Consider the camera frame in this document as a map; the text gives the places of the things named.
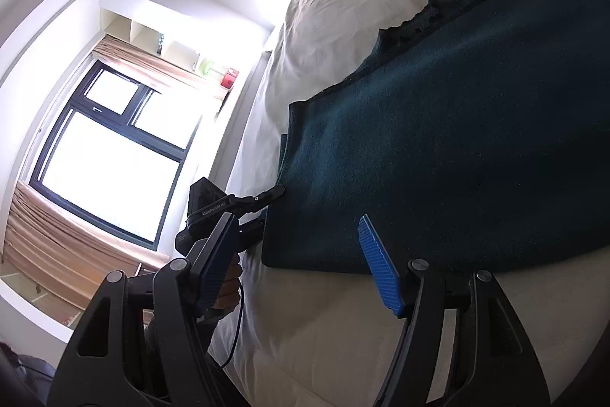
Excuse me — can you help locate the white wall shelf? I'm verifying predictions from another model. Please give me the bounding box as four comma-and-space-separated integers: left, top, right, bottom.
99, 6, 245, 103

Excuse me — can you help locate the bed with beige sheet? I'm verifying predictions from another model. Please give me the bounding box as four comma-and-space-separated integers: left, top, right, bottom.
207, 0, 610, 407

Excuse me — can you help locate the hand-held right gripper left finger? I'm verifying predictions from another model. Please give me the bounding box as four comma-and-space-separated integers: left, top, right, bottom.
48, 212, 249, 407

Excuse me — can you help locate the black framed window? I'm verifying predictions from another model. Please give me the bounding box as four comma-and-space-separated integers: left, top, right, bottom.
29, 59, 203, 251

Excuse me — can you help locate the black cable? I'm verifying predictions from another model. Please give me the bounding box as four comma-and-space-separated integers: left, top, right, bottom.
210, 280, 247, 372

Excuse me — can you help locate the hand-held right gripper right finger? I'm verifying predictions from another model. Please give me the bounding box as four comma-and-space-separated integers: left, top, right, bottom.
357, 214, 551, 407

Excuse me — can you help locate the dark teal knit sweater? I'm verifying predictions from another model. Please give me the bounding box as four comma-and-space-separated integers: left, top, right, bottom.
262, 0, 610, 277

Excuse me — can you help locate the person's left hand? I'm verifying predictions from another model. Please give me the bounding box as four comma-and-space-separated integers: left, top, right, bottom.
212, 256, 243, 310

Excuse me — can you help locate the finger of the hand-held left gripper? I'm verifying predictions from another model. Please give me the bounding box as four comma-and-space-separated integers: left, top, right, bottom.
237, 218, 266, 254
233, 185, 286, 217

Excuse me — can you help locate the beige curtain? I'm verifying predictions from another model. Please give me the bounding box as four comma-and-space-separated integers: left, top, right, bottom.
93, 36, 228, 103
0, 185, 167, 309

